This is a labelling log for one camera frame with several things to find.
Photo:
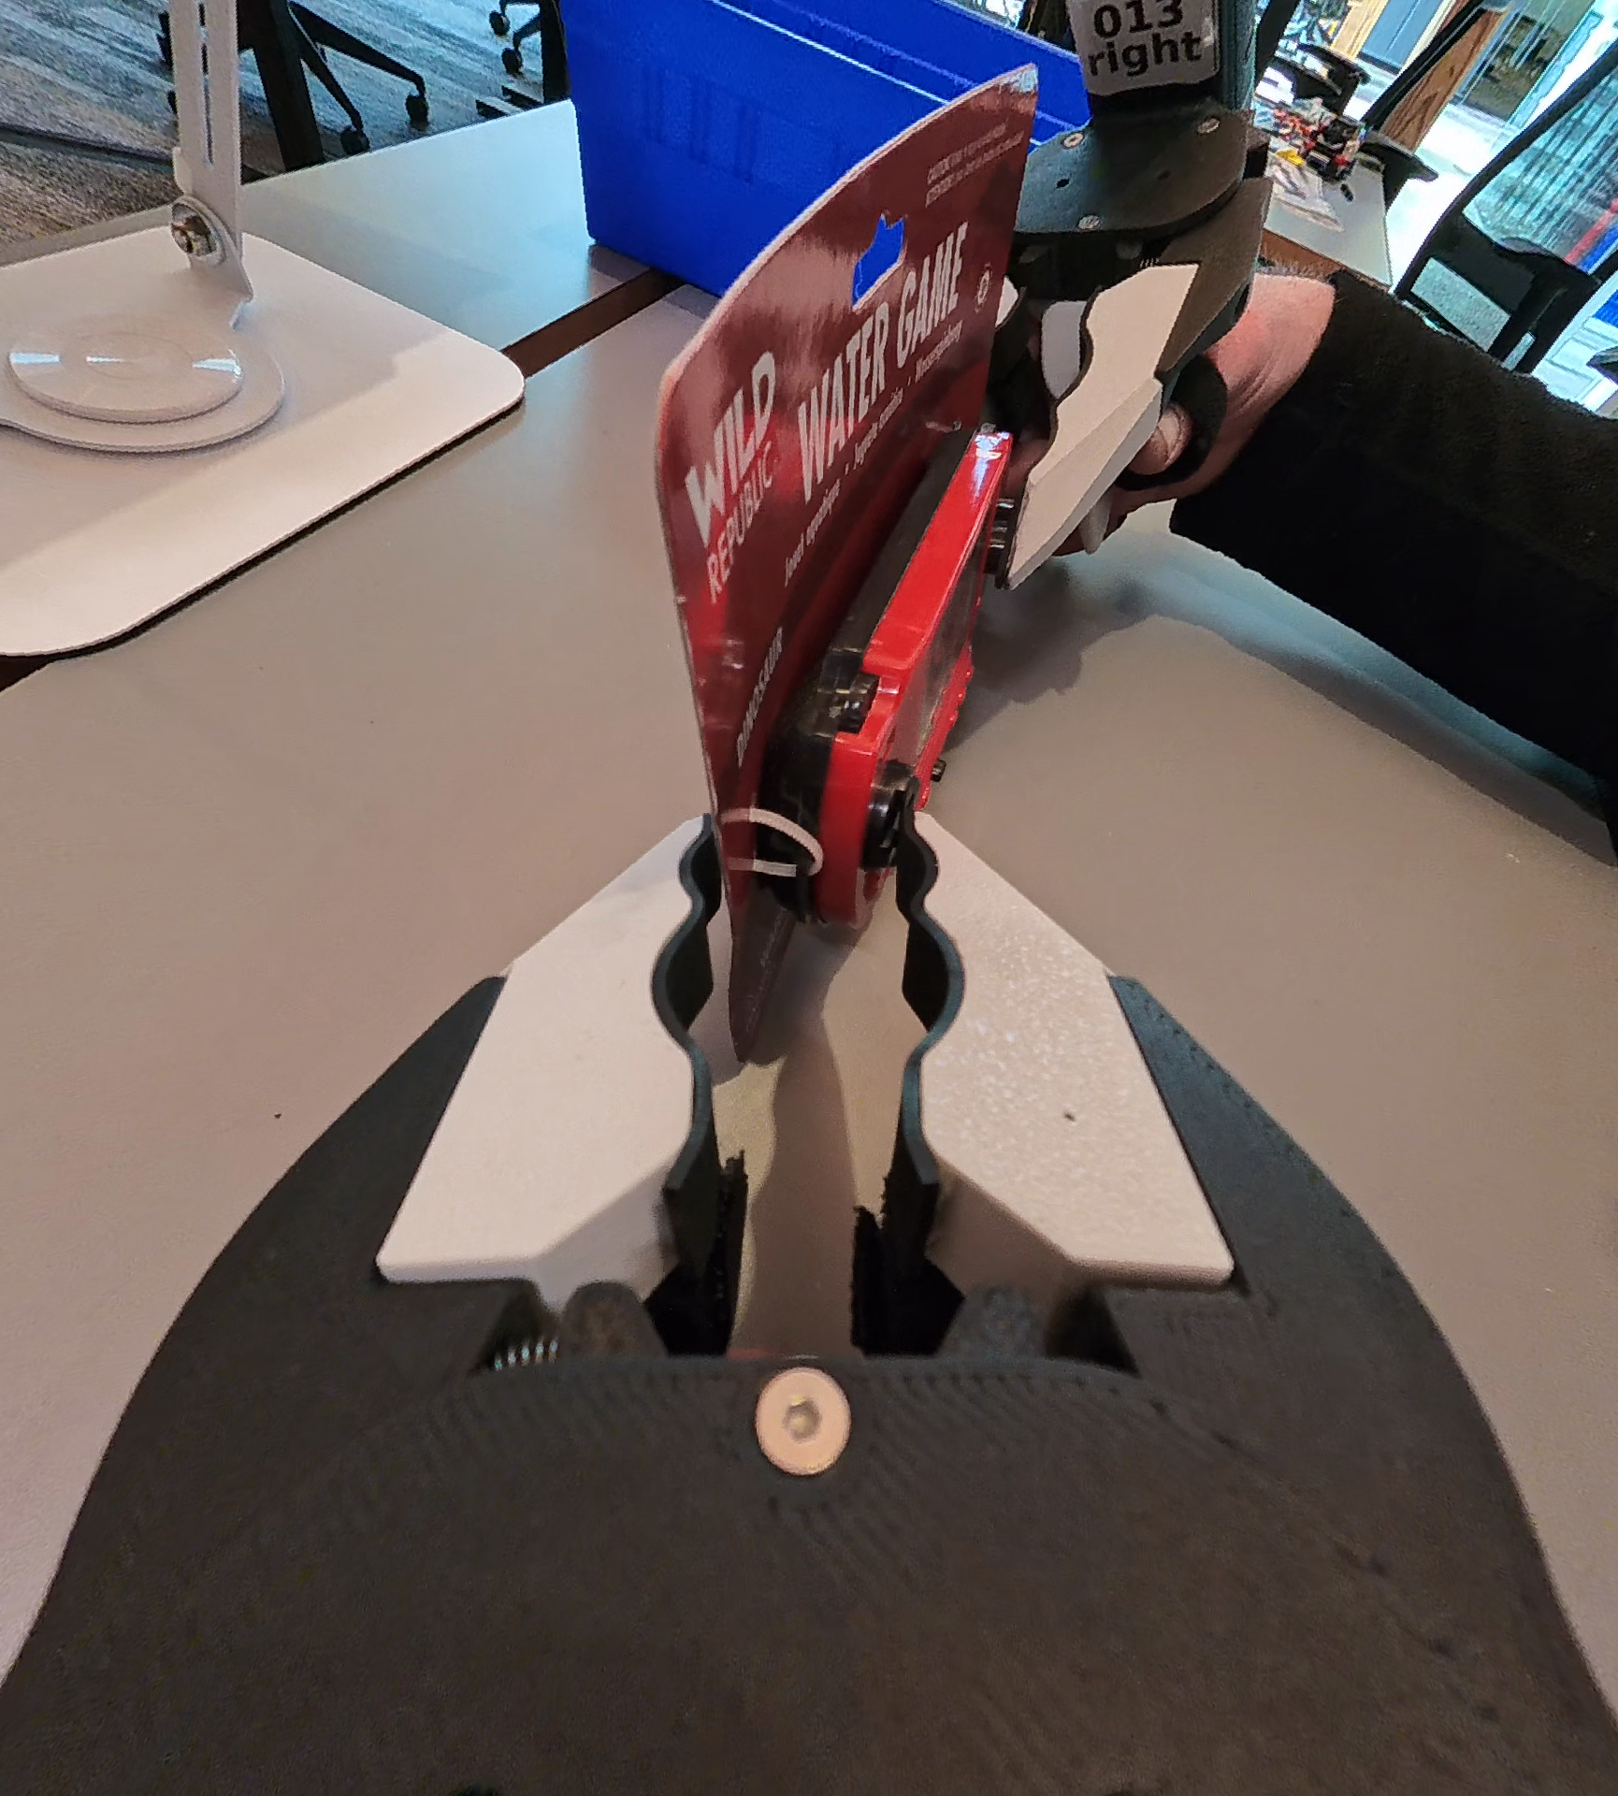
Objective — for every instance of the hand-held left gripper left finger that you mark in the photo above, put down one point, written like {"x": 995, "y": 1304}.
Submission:
{"x": 542, "y": 1123}

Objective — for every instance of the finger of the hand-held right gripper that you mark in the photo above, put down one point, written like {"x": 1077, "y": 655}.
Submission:
{"x": 1027, "y": 365}
{"x": 1103, "y": 406}

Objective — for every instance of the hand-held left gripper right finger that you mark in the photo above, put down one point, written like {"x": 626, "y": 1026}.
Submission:
{"x": 1075, "y": 1123}

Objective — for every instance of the red handheld toy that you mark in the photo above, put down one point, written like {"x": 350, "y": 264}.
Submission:
{"x": 780, "y": 421}

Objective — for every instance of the person's right forearm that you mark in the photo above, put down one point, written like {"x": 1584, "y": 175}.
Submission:
{"x": 1481, "y": 534}

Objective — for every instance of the person's right hand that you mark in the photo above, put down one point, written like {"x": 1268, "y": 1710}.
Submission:
{"x": 1272, "y": 365}

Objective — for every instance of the wooden side table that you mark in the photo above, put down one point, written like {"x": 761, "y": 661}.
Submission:
{"x": 1341, "y": 225}

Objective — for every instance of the slim black chair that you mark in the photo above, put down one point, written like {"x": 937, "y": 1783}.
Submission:
{"x": 1420, "y": 98}

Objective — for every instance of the blue plastic bin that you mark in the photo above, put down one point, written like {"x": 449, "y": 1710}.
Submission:
{"x": 696, "y": 141}

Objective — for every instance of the black mesh back chair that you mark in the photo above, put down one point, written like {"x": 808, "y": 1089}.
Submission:
{"x": 1552, "y": 169}

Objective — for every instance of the black office chair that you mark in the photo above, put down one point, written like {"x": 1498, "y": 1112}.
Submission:
{"x": 331, "y": 57}

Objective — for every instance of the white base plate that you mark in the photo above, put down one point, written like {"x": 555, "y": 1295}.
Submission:
{"x": 374, "y": 406}

